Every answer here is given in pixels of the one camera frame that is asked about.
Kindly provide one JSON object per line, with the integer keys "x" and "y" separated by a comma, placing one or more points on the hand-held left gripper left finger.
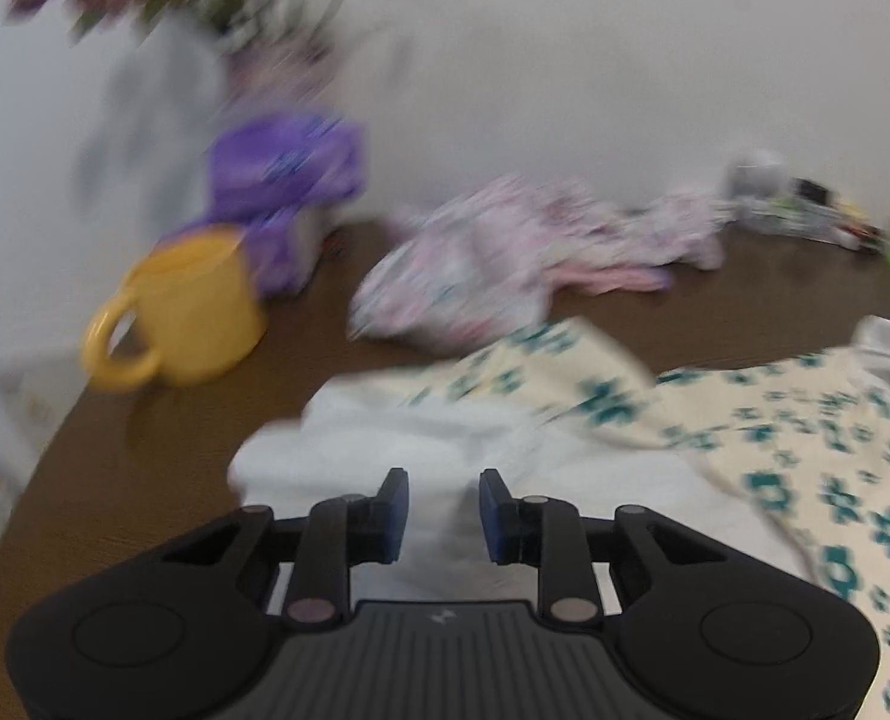
{"x": 394, "y": 516}

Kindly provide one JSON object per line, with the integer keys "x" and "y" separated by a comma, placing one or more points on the mottled purple vase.
{"x": 280, "y": 75}

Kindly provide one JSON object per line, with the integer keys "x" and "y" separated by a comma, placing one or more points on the grey printed tin box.
{"x": 797, "y": 216}

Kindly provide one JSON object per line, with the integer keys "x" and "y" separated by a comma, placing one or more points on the yellow ceramic mug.
{"x": 197, "y": 315}

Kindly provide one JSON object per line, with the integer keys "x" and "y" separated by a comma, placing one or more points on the white robot-shaped speaker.
{"x": 756, "y": 184}

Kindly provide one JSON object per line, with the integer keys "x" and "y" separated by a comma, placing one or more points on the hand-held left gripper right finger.
{"x": 493, "y": 519}

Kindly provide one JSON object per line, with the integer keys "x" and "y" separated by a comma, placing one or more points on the pink socks with purple cuffs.
{"x": 610, "y": 279}

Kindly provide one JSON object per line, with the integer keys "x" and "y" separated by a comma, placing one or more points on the purple tissue pack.
{"x": 287, "y": 161}
{"x": 276, "y": 255}

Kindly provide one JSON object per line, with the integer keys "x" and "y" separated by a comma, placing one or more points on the pink floral garment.
{"x": 475, "y": 270}

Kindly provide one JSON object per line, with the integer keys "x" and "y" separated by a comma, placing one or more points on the black charger block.
{"x": 811, "y": 189}

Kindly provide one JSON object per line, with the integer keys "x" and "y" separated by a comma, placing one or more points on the cream garment with teal flowers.
{"x": 752, "y": 420}

